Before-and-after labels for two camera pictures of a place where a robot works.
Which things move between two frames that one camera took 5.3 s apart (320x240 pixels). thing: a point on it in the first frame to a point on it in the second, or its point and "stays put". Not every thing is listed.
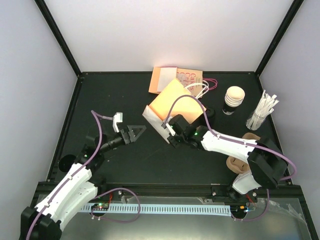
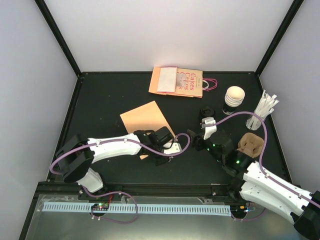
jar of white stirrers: x=265 y=106 stays put
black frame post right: x=295 y=5 stays put
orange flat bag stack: x=162 y=76 stays put
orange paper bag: x=174 y=100 to x=148 y=117
